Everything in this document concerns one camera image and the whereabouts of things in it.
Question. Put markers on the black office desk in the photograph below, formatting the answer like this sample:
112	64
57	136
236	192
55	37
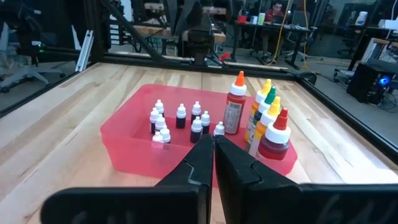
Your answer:
273	27

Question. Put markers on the large orange-red food colouring bottle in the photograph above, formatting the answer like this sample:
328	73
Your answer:
234	112

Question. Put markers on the green cup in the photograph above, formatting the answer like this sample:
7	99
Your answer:
261	18

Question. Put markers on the black PC tower blue light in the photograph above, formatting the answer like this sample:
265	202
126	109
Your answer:
367	84

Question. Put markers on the red cup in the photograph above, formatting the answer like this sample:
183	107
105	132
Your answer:
242	19

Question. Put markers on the white plastic jar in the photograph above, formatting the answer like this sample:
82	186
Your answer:
361	18

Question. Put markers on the grey office chair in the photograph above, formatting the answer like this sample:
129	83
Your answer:
21	71

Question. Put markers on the wooden workbench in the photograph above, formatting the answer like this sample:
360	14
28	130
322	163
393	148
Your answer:
152	30

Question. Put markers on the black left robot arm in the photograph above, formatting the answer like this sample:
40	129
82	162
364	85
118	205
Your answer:
192	12

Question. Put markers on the person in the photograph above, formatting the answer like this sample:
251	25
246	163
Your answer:
275	14

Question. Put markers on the large green food colouring bottle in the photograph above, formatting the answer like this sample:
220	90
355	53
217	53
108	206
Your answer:
270	95

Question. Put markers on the white cup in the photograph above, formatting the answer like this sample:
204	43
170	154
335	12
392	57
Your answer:
254	19

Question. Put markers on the silver aluminium extrusion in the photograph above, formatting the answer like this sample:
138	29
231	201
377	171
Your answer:
84	49

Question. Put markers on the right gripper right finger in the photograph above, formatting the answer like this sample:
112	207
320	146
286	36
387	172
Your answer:
248	199

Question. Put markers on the large orange-yellow food colouring bottle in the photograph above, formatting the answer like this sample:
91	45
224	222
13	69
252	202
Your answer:
270	117
260	97

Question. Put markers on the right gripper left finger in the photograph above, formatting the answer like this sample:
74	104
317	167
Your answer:
186	199

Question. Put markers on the pink translucent plastic bin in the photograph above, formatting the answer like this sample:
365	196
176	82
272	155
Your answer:
130	149

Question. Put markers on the white box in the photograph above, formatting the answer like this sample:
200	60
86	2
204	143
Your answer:
388	23

